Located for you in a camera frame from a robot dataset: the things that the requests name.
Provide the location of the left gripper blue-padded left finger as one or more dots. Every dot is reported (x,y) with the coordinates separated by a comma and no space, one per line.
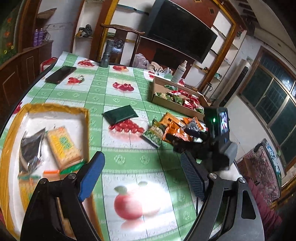
(88,175)

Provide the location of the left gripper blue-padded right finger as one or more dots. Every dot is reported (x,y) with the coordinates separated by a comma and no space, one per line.
(196,174)

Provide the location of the orange snack packet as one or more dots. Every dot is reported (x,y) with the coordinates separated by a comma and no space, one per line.
(176,127)

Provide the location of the dark green snack packet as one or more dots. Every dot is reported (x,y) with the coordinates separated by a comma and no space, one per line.
(118,115)

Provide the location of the silver foil snack packet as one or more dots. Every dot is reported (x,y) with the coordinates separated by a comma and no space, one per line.
(31,152)

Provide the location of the green pea snack packet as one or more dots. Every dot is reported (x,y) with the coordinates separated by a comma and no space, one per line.
(155,133)

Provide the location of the yellow cracker packet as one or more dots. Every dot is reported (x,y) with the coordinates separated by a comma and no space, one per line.
(63,148)

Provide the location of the red snack packets in box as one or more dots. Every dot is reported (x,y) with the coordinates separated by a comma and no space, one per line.
(191,101)

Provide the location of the floral cushioned armchair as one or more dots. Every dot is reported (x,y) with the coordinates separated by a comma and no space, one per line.
(261,165)

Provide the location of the green fruit-pattern tablecloth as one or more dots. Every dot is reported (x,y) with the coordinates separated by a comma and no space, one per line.
(169,208)

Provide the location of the green snack packets in box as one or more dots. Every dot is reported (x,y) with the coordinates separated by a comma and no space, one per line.
(172,94)

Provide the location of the cardboard box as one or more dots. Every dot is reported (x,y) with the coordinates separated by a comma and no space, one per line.
(158,85)

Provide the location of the white spray bottle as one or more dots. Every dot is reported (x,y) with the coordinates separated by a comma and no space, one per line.
(177,76)

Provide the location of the black smartphone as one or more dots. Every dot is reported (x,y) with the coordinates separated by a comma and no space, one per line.
(58,76)

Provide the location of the grey flashlight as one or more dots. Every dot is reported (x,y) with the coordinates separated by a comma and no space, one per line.
(106,58)

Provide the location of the dark wooden sideboard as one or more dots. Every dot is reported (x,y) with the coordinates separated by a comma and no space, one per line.
(19,73)

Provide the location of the black flat television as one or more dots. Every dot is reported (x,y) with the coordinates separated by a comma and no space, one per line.
(184,26)

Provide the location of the wooden chair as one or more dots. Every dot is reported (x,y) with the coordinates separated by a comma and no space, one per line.
(119,41)

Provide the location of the purple bottles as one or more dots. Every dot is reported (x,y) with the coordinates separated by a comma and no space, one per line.
(38,37)

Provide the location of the window with dark frame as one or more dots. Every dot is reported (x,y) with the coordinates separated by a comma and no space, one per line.
(269,92)

